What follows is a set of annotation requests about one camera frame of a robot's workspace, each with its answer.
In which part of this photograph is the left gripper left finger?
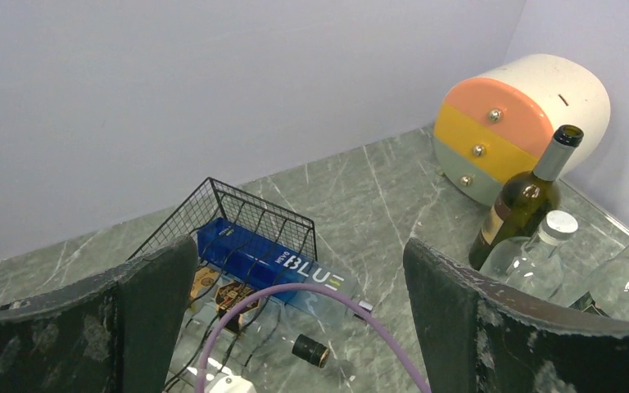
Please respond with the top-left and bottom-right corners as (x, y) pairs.
(0, 236), (198, 392)

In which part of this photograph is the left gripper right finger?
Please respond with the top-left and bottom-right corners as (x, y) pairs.
(403, 238), (629, 392)

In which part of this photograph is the clear round bottle silver cap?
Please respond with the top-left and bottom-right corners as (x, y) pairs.
(480, 210), (579, 300)

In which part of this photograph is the clear square liquor bottle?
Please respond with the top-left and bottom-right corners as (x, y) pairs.
(189, 266), (321, 371)

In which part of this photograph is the dark wine bottle white neck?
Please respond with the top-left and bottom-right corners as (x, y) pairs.
(468, 124), (584, 270)

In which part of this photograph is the blue square bottle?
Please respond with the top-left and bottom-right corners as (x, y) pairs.
(197, 217), (373, 314)

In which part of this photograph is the small dark bottle cap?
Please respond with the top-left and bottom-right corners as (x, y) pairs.
(291, 334), (331, 368)

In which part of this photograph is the cream cylinder orange face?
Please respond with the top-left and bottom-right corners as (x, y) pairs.
(432, 53), (611, 206)

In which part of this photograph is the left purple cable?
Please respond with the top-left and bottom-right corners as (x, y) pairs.
(193, 282), (432, 393)

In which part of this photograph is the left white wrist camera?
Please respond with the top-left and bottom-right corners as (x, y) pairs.
(205, 374), (257, 393)

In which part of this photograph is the black wire wine rack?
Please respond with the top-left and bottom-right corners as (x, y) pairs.
(134, 178), (333, 368)

